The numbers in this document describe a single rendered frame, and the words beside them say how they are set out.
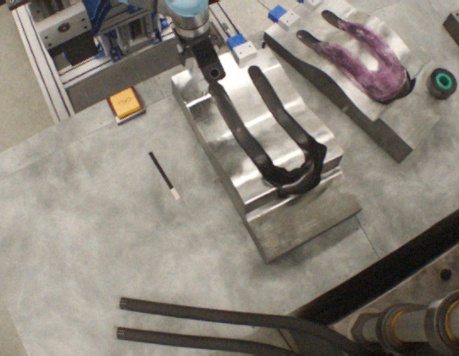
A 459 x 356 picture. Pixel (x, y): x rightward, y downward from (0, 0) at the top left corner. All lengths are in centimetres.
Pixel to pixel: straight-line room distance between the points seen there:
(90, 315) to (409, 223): 83
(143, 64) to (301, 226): 113
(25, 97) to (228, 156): 140
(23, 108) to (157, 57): 68
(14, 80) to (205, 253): 151
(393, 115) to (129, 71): 115
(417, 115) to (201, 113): 54
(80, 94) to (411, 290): 143
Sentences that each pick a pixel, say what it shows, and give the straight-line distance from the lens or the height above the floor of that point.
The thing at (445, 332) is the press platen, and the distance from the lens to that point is 81.
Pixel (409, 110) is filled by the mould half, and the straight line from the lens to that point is 133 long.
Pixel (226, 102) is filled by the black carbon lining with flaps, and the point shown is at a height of 88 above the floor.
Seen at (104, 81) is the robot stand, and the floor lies 21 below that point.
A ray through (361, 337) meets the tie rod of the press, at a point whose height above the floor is 83.
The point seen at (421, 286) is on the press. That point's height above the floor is 79.
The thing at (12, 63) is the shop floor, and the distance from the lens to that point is 252.
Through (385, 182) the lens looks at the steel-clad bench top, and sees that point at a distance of 135.
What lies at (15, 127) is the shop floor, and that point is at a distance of 235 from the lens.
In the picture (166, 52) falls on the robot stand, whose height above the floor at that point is 21.
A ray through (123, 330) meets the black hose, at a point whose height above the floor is 83.
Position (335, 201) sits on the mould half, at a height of 86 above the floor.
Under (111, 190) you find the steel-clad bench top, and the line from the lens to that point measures 128.
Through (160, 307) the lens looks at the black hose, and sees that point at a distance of 117.
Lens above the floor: 201
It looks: 72 degrees down
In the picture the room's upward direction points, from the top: 8 degrees clockwise
